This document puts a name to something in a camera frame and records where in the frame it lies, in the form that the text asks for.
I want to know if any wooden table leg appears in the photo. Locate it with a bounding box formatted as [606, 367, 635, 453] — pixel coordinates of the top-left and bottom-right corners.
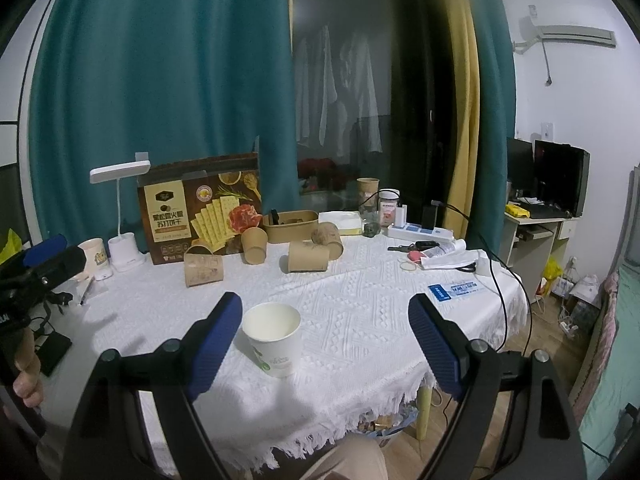
[416, 381, 434, 442]

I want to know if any person's leg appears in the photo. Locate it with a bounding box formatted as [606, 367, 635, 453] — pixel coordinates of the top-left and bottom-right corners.
[298, 434, 391, 480]

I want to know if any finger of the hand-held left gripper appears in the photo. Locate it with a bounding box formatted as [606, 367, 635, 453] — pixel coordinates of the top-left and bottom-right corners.
[21, 233, 69, 268]
[29, 245, 89, 286]

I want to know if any white tissue pack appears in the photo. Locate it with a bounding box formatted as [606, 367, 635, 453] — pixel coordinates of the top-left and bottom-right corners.
[318, 211, 363, 236]

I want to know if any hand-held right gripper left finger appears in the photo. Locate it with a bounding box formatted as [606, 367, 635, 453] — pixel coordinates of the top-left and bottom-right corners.
[60, 292, 244, 480]

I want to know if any yellow plastic bag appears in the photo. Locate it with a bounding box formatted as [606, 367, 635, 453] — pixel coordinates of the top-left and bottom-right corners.
[0, 228, 24, 264]

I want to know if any clear jar with lid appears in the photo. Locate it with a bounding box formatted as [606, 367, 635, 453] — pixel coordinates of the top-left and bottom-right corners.
[377, 188, 402, 228]

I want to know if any white power strip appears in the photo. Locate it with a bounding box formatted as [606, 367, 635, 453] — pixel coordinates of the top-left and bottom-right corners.
[387, 223, 455, 242]

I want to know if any cream printed mug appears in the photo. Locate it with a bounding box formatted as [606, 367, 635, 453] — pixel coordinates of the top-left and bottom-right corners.
[76, 238, 112, 282]

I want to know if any person's left hand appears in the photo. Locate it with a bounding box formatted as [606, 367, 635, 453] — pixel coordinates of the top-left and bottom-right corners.
[12, 331, 45, 409]

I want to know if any black cable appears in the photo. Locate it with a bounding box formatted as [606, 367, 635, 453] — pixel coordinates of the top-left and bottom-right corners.
[430, 201, 531, 357]

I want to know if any white computer desk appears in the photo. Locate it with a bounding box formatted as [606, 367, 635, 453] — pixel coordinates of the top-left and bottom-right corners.
[500, 203, 583, 304]

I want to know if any black flat notebook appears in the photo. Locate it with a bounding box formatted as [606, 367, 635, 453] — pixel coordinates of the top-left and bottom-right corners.
[35, 332, 73, 378]

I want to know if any white tube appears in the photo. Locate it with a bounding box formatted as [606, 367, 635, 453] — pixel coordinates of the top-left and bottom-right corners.
[420, 238, 468, 262]

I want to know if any blue and white packet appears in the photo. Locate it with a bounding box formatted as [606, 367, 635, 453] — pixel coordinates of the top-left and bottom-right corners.
[427, 280, 482, 303]

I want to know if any yellow curtain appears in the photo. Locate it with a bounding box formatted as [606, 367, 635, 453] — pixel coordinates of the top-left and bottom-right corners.
[433, 0, 482, 239]

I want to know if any white textured tablecloth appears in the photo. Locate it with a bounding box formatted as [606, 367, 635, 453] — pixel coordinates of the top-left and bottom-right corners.
[35, 227, 530, 471]

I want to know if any white paper cup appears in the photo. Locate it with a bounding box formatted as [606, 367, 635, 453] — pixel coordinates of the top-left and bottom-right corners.
[242, 302, 302, 379]

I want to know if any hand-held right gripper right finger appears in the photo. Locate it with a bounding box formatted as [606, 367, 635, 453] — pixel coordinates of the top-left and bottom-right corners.
[408, 293, 587, 480]

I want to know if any white air conditioner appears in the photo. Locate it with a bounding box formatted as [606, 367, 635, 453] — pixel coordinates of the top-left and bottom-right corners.
[512, 16, 617, 55]

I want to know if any narrow teal curtain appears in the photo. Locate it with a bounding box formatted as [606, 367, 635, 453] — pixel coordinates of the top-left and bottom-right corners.
[458, 0, 518, 260]

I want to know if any wide teal curtain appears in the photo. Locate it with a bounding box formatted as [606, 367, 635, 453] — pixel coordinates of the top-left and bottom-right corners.
[29, 0, 302, 254]

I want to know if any black computer monitor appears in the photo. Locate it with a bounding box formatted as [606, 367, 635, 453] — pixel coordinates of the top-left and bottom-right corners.
[533, 139, 591, 218]
[506, 137, 535, 199]

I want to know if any white desk lamp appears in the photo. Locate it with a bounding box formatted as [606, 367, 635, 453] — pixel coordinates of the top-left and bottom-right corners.
[89, 159, 152, 274]

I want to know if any brown cracker box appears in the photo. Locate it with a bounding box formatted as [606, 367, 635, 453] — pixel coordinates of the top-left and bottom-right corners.
[136, 152, 264, 266]

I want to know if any green bed cover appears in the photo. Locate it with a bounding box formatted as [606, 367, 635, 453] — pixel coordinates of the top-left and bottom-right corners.
[575, 265, 640, 480]

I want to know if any black key bunch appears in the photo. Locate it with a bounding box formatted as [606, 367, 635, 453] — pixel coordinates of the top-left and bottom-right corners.
[387, 241, 441, 254]

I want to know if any brown paper bowl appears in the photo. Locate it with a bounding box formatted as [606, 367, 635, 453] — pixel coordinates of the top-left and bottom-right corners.
[262, 209, 320, 244]

